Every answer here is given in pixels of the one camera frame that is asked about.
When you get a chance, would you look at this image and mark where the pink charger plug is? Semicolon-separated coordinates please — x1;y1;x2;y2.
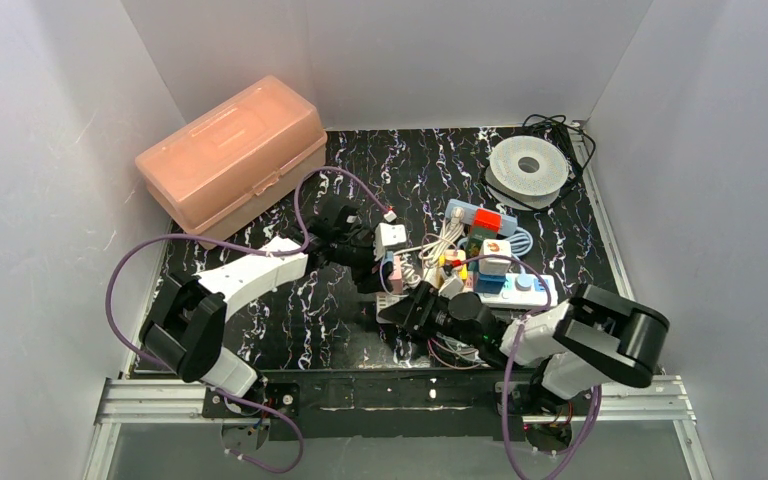
388;256;404;295

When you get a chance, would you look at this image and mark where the small white USB power strip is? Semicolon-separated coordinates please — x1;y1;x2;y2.
375;293;411;326

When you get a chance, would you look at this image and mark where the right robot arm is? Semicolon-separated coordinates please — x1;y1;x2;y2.
380;282;670;405

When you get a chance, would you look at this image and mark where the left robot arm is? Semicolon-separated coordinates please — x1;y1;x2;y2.
139;200;390;398

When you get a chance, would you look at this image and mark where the yellow cube socket adapter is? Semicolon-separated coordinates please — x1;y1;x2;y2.
438;249;466;269

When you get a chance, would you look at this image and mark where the red cube plug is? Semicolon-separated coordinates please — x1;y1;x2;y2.
472;208;502;233

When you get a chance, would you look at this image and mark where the blue cube adapter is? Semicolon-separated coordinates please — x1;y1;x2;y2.
473;272;508;295

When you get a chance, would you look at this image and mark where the white cube adapter orange logo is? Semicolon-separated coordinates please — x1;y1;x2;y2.
478;239;511;276

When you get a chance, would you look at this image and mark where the large white power strip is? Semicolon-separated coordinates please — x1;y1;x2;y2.
423;261;560;309

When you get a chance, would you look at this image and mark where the dark green cube adapter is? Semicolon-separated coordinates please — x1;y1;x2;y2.
464;226;497;257

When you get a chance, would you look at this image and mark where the light blue power strip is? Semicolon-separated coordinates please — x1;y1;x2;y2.
444;199;518;237

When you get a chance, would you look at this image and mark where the pink translucent storage box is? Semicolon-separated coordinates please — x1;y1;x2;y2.
135;76;327;240

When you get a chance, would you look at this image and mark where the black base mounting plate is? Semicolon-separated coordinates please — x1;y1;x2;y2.
201;367;597;442

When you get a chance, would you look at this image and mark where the white LED strip reel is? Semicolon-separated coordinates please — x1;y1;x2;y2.
484;136;570;211

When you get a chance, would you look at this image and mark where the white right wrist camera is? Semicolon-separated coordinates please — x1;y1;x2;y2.
438;275;465;299

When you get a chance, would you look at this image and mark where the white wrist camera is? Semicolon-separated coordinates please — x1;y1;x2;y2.
374;222;407;261
438;275;465;299

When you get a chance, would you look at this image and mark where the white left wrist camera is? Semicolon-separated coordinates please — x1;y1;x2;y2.
374;222;407;261

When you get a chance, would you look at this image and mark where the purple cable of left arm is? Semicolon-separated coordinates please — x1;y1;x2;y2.
104;165;395;476

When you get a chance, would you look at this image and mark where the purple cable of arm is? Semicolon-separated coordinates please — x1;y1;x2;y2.
423;254;603;480
104;165;395;476

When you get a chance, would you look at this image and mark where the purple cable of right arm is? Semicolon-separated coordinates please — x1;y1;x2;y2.
423;254;603;480

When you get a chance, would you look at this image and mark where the white bundled power cord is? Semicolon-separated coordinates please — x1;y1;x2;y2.
400;205;468;286

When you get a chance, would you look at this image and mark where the black cable behind reel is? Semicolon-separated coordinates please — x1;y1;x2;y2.
521;113;597;200

